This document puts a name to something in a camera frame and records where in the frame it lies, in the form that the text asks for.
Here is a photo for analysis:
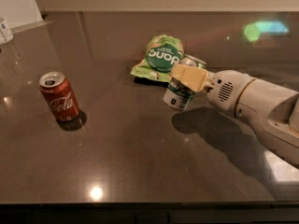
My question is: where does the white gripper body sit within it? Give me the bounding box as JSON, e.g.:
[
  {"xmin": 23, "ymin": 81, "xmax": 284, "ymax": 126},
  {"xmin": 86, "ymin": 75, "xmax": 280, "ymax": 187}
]
[{"xmin": 206, "ymin": 70, "xmax": 255, "ymax": 114}]

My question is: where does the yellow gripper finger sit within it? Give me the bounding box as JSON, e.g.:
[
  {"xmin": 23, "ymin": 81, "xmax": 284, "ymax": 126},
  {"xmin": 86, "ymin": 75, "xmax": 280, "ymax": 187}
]
[{"xmin": 171, "ymin": 63, "xmax": 208, "ymax": 92}]

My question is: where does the green white 7up can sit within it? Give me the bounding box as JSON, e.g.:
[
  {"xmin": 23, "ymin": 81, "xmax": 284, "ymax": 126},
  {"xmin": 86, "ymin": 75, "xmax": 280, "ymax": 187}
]
[{"xmin": 163, "ymin": 54, "xmax": 206, "ymax": 111}]

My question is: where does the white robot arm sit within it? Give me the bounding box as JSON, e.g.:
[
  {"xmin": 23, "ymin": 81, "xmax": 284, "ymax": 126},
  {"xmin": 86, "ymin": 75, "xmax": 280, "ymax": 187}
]
[{"xmin": 171, "ymin": 63, "xmax": 299, "ymax": 167}]

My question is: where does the red Coca-Cola can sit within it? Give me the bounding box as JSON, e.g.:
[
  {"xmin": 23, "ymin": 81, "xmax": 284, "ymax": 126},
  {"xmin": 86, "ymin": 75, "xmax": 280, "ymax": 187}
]
[{"xmin": 39, "ymin": 72, "xmax": 79, "ymax": 122}]

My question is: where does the green Dang snack bag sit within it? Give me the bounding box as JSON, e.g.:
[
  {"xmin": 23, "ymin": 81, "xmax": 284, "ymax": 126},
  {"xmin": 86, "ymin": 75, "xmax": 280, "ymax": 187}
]
[{"xmin": 131, "ymin": 35, "xmax": 184, "ymax": 83}]

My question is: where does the white container with label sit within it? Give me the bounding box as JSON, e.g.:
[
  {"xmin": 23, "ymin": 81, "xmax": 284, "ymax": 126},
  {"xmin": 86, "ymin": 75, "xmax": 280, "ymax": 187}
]
[{"xmin": 0, "ymin": 17, "xmax": 14, "ymax": 45}]

